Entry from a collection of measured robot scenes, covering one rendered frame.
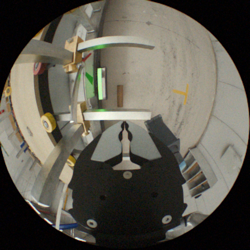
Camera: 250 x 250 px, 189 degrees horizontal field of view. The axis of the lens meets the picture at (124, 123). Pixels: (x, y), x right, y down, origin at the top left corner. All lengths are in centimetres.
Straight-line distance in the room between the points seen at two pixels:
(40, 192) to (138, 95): 117
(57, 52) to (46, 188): 28
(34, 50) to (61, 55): 8
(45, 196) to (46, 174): 5
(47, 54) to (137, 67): 105
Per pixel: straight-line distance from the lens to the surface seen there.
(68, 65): 28
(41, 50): 20
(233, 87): 265
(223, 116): 260
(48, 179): 20
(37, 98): 40
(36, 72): 37
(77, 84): 18
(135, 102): 112
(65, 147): 22
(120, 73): 109
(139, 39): 27
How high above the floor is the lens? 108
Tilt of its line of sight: 61 degrees down
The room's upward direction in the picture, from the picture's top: 178 degrees clockwise
